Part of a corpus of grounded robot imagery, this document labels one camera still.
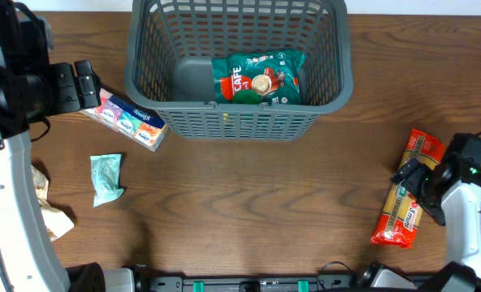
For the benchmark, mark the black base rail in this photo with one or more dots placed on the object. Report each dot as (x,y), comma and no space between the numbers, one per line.
(148,279)

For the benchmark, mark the grey plastic slatted basket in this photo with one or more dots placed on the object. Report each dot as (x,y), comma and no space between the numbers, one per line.
(172,43)

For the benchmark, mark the brown white snack bag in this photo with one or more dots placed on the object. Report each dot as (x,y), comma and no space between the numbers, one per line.
(57,223)

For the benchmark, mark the colourful Kleenex tissue multipack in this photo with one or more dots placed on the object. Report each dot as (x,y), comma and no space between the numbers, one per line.
(123,117)

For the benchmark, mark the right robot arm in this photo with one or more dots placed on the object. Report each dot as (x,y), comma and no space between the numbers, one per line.
(450,193)

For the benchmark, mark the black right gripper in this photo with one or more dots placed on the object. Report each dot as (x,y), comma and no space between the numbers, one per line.
(420,183)

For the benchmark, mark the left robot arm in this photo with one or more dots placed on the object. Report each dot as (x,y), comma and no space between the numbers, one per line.
(33,89)

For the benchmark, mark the red yellow spaghetti packet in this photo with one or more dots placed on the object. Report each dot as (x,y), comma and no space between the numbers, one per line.
(400,216)

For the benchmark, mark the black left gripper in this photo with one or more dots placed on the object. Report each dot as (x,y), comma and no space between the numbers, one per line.
(67,87)

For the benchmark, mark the green lidded jar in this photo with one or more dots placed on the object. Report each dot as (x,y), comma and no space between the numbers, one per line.
(246,97)

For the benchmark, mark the green Nescafe coffee bag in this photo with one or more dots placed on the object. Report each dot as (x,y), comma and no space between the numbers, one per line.
(272,74)

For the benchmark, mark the mint green tissue packet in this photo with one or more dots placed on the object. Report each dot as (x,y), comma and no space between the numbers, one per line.
(105,170)

